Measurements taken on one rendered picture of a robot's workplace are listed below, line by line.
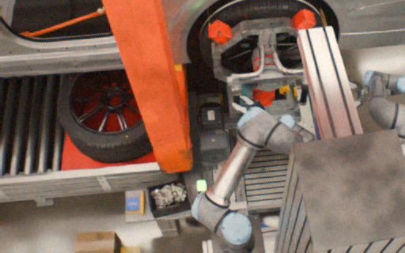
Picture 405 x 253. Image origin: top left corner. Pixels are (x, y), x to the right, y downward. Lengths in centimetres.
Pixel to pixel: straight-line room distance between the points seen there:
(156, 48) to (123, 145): 119
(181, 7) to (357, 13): 87
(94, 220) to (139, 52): 169
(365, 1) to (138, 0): 131
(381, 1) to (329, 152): 158
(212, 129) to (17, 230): 133
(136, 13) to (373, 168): 92
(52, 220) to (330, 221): 252
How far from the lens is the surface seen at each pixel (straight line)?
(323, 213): 114
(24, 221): 352
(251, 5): 254
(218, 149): 299
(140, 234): 329
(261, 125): 204
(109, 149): 300
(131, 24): 177
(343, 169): 119
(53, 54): 286
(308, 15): 255
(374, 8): 271
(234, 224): 215
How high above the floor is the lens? 310
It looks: 58 degrees down
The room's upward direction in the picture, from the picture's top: 3 degrees clockwise
